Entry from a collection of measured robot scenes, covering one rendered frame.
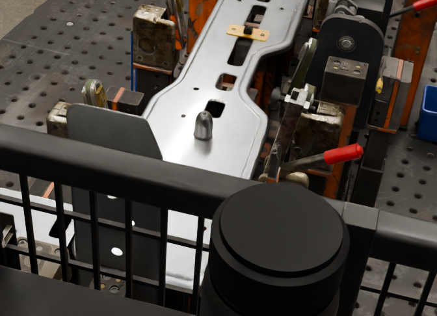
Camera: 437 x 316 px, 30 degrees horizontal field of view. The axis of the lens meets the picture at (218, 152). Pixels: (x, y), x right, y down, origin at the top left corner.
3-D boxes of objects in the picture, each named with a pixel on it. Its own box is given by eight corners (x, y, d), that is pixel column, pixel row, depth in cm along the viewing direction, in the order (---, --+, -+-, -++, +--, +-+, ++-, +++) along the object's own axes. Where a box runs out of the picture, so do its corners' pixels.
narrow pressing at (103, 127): (80, 292, 113) (67, 97, 91) (158, 313, 111) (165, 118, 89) (78, 295, 113) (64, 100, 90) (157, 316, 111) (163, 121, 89)
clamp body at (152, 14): (135, 127, 188) (135, -5, 166) (186, 138, 186) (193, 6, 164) (121, 152, 181) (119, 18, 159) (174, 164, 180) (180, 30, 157)
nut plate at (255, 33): (225, 34, 165) (225, 28, 164) (229, 25, 168) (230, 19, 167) (266, 41, 164) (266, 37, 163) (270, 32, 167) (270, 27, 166)
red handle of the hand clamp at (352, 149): (266, 159, 127) (360, 134, 119) (272, 170, 128) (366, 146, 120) (260, 177, 124) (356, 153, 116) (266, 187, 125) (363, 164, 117)
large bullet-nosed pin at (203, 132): (196, 134, 143) (198, 104, 139) (213, 138, 143) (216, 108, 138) (191, 145, 141) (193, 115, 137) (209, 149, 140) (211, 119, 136)
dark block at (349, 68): (297, 223, 168) (329, 54, 141) (330, 231, 167) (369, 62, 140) (292, 240, 164) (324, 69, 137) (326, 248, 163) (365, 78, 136)
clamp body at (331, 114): (271, 234, 166) (295, 86, 141) (327, 247, 164) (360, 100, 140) (261, 267, 159) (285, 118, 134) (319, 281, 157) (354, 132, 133)
